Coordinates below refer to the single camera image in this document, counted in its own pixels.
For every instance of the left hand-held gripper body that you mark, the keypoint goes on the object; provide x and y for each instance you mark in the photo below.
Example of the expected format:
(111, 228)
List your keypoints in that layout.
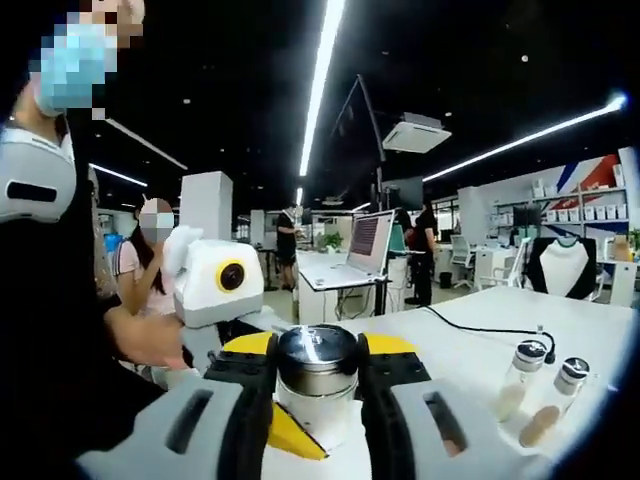
(210, 295)

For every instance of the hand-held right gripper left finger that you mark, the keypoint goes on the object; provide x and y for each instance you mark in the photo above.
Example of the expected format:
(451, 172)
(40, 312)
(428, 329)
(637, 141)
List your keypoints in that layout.
(165, 425)

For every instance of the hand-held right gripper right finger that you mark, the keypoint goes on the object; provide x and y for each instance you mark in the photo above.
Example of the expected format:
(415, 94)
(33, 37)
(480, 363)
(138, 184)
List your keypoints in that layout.
(450, 420)

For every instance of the small white-powder seasoning bottle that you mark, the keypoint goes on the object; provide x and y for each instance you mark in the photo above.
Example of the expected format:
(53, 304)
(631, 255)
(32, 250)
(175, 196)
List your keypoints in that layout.
(317, 370)

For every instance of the tall white-powder seasoning bottle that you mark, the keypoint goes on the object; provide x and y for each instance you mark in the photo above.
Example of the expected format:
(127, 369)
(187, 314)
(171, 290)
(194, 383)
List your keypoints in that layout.
(530, 352)

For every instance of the tall brown-spice seasoning bottle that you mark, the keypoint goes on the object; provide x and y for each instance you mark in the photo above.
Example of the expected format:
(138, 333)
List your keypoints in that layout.
(572, 375)

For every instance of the person's left hand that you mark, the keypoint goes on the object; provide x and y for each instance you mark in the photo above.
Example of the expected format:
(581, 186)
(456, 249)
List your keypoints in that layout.
(165, 345)

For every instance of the white standing desk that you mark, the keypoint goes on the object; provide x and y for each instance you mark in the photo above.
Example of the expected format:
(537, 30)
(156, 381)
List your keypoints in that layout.
(320, 300)

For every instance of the leafy background plant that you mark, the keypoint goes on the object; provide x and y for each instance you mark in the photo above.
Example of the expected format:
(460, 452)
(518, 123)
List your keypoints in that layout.
(331, 241)

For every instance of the thin ceiling light strip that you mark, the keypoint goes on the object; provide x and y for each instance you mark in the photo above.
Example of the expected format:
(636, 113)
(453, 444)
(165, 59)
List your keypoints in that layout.
(120, 175)
(150, 145)

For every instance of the white open laptop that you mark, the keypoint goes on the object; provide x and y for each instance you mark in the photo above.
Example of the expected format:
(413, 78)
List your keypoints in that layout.
(367, 237)

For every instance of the chair with black-white garment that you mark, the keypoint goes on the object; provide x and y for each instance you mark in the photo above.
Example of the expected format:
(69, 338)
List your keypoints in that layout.
(562, 270)

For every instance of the black mounted monitor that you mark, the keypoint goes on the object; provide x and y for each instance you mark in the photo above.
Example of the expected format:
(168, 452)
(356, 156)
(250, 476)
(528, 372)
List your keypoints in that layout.
(405, 194)

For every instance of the white worn chest device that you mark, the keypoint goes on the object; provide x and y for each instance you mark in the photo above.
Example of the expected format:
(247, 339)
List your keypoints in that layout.
(35, 170)

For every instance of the straight ceiling light strip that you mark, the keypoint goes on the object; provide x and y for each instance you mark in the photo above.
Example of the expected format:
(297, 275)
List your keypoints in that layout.
(320, 85)

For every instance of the ceiling air conditioner unit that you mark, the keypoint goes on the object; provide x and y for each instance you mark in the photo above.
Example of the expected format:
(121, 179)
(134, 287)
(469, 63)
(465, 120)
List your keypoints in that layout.
(417, 132)

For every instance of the curved ceiling light strip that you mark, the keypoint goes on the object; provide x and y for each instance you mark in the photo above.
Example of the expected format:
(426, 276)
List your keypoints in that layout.
(525, 137)

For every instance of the wall shelf with white boxes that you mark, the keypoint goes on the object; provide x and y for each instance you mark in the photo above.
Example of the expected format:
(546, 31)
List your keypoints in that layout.
(575, 212)

